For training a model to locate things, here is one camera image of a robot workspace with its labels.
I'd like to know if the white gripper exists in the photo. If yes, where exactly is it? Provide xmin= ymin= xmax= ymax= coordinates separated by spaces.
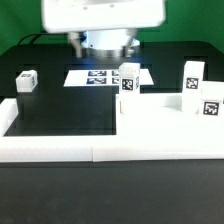
xmin=41 ymin=0 xmax=166 ymax=58

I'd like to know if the white square tabletop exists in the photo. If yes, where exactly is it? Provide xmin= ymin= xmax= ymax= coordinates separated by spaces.
xmin=116 ymin=93 xmax=224 ymax=137

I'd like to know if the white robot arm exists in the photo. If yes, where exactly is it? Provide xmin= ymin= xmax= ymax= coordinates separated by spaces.
xmin=41 ymin=0 xmax=166 ymax=58

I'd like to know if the white sheet with AprilTags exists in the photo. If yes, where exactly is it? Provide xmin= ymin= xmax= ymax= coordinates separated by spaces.
xmin=63 ymin=68 xmax=155 ymax=88

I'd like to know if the white U-shaped obstacle fence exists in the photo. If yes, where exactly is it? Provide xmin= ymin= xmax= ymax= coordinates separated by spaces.
xmin=0 ymin=98 xmax=224 ymax=163

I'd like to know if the black cable bundle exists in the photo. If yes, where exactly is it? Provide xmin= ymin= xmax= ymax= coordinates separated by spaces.
xmin=17 ymin=32 xmax=48 ymax=46

